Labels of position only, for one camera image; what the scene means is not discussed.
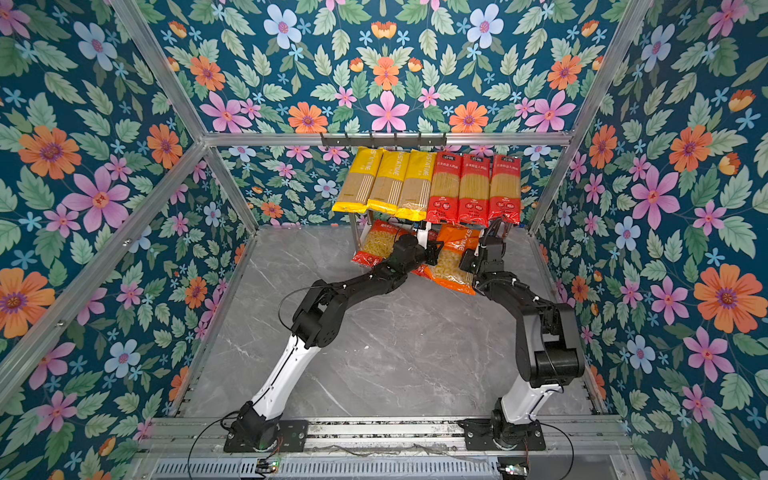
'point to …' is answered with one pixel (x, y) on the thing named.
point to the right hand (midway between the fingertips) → (476, 249)
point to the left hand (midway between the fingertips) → (445, 238)
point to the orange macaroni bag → (447, 270)
